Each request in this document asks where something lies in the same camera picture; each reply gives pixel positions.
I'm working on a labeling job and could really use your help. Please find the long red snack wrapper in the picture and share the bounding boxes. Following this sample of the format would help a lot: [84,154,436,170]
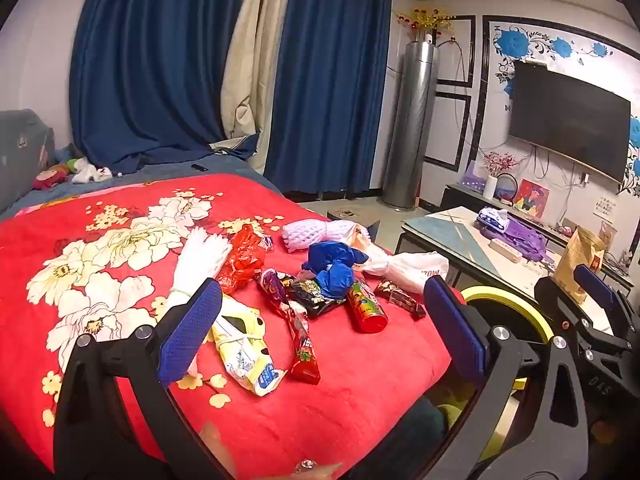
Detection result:
[280,300,321,386]

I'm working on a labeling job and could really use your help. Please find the grey sofa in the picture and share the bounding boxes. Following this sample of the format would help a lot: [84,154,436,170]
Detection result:
[0,109,56,216]

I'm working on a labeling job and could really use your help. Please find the person's left hand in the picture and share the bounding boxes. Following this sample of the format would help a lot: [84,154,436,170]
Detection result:
[197,420,346,480]

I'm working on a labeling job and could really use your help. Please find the white plastic bag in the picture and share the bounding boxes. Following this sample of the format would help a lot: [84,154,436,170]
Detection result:
[350,230,449,295]

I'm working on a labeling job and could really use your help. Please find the blue storage stool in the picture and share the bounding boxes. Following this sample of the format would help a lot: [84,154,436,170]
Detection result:
[326,205,382,248]

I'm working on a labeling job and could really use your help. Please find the yellow and white packet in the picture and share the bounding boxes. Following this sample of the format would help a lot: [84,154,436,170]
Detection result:
[210,294,286,397]

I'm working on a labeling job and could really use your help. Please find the round black frame ornament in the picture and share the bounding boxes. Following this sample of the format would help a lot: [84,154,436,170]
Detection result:
[495,172,521,206]

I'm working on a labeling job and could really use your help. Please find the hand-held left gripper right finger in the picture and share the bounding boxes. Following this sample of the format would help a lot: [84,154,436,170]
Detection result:
[424,275,593,480]

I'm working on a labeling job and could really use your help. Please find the purple candy wrapper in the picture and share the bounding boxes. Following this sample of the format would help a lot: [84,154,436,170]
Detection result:
[257,268,293,306]

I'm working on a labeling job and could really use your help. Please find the white vase with red flowers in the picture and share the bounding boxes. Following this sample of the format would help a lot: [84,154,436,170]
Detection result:
[481,150,518,201]

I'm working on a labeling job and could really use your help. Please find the purple backpack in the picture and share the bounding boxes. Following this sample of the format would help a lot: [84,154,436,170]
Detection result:
[480,210,551,261]

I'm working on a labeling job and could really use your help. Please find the brown paper bag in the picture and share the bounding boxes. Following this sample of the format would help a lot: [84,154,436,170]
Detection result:
[552,226,608,303]

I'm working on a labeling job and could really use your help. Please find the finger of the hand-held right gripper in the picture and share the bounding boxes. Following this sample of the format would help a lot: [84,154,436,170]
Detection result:
[534,276,634,461]
[574,264,640,341]

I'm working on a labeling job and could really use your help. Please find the blue sofa cover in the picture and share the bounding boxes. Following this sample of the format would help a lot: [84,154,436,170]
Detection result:
[0,152,286,221]

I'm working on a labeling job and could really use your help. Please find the beige curtain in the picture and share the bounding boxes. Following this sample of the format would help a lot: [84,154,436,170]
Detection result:
[220,0,296,171]

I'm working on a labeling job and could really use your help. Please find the red and gold artificial flowers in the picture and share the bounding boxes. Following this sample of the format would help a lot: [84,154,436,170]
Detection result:
[392,6,458,36]

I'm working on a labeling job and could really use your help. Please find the yellow and black trash bin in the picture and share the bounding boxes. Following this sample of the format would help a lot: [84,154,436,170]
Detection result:
[440,285,556,466]

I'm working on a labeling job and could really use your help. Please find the red plastic bag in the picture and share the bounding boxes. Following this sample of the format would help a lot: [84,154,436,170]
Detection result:
[215,224,273,295]

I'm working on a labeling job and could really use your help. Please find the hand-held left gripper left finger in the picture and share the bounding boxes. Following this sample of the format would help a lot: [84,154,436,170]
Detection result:
[52,277,236,480]

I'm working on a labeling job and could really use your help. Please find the blue plastic bag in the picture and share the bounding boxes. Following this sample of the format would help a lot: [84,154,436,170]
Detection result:
[301,241,370,301]

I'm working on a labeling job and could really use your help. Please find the dark snack wrapper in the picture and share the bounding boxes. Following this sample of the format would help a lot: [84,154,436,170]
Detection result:
[287,272,351,320]

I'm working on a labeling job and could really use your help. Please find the white and blue coffee table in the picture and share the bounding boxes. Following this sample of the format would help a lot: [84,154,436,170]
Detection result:
[395,204,621,331]

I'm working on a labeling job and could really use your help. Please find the black wall television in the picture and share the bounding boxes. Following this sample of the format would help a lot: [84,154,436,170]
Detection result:
[507,60,632,183]

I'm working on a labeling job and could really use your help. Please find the colourful painting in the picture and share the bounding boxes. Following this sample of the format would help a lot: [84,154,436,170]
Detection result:
[512,178,551,219]

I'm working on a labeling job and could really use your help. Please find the purple box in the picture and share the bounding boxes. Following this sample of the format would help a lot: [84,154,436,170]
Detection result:
[462,160,486,190]

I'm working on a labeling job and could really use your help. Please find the red floral blanket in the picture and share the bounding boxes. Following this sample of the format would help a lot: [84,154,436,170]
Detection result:
[0,172,468,476]

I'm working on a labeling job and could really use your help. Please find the white plush toy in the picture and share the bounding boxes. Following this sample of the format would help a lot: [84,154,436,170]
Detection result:
[67,157,113,184]

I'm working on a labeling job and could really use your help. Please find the cream power strip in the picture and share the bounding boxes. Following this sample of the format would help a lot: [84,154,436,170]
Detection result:
[489,237,523,262]

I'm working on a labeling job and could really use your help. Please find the white tissue pack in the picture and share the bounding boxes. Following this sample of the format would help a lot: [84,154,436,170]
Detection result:
[475,208,511,228]

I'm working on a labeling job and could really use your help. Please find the white cotton gloves bundle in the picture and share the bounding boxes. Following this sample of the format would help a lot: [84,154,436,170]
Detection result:
[165,226,233,311]

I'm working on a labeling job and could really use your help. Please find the red plush toy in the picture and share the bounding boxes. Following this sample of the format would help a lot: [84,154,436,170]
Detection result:
[32,165,71,191]

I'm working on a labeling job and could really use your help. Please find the white wall notice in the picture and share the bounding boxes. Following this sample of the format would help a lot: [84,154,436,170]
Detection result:
[592,196,618,223]

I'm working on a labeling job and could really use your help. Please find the red chips can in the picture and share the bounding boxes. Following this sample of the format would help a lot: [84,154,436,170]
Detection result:
[347,280,390,335]

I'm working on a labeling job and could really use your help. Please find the blue curtain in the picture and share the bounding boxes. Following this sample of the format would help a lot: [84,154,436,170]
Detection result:
[67,0,261,173]
[262,0,393,196]

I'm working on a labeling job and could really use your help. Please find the grey tower air conditioner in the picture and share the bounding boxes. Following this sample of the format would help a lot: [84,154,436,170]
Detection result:
[377,32,441,211]

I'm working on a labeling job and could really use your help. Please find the brown chocolate wrapper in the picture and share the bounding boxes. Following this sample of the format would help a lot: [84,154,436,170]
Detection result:
[374,280,427,320]

